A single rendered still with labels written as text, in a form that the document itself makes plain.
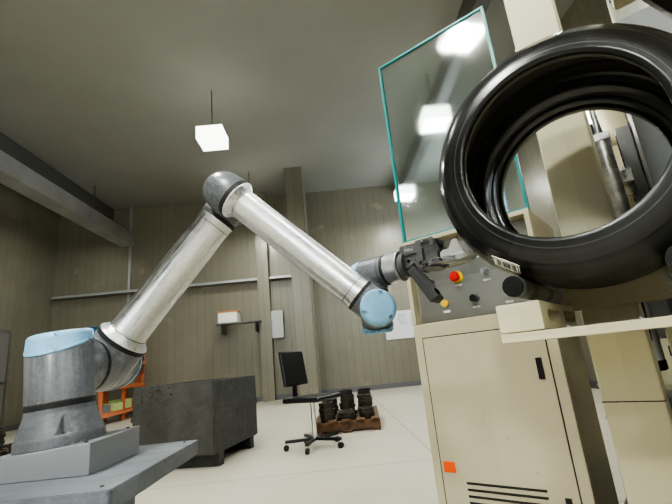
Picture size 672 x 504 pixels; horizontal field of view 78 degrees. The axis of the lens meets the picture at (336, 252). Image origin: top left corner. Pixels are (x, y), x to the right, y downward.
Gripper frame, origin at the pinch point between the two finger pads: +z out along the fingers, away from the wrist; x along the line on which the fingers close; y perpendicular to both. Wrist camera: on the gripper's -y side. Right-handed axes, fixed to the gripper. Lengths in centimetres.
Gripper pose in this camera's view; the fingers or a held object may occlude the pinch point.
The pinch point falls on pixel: (474, 256)
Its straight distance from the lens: 109.4
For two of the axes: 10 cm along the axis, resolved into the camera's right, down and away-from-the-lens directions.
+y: -1.0, -9.6, 2.5
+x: 6.3, 1.4, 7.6
